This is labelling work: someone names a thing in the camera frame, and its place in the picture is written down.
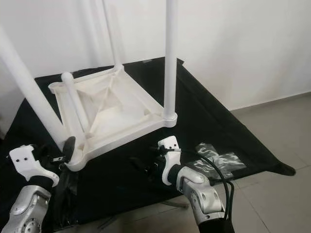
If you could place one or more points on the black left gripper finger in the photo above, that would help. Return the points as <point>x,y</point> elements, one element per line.
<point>69,149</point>

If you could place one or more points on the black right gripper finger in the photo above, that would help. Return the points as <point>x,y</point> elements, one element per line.
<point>141,164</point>
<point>151,153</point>

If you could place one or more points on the white plastic table top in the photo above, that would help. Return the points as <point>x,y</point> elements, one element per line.
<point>126,111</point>

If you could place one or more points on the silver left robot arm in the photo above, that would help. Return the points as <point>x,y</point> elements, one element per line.
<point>26,208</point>

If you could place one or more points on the black tablecloth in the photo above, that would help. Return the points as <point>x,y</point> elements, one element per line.
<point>214,116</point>

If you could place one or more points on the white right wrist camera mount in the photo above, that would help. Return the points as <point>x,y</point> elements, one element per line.
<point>170,153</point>

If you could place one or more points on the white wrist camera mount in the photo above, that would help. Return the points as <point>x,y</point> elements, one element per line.
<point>170,153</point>
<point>29,162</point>

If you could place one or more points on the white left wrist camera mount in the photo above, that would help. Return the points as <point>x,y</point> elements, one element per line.
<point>29,162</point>

